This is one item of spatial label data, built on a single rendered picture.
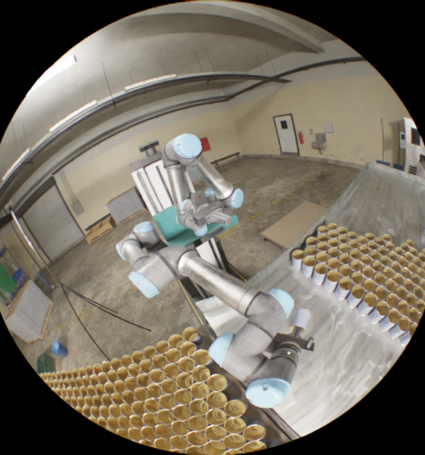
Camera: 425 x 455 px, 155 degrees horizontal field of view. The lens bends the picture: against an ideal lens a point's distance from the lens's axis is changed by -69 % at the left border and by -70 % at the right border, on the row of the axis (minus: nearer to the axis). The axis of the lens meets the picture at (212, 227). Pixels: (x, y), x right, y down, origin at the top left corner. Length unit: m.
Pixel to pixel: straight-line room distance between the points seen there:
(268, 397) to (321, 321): 0.47
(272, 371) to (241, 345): 0.09
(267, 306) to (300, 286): 0.46
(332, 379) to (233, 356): 0.47
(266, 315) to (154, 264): 0.37
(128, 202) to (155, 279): 6.38
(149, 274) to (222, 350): 0.33
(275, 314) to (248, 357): 0.11
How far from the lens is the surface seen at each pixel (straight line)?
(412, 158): 5.02
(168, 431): 0.81
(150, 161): 1.03
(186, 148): 0.69
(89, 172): 8.75
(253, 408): 0.69
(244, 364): 0.33
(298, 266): 0.84
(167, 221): 1.07
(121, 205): 6.89
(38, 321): 5.50
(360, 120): 6.48
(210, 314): 0.79
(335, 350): 0.72
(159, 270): 0.53
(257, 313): 0.36
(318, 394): 0.70
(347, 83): 6.66
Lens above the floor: 1.75
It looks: 31 degrees down
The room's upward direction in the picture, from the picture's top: 21 degrees counter-clockwise
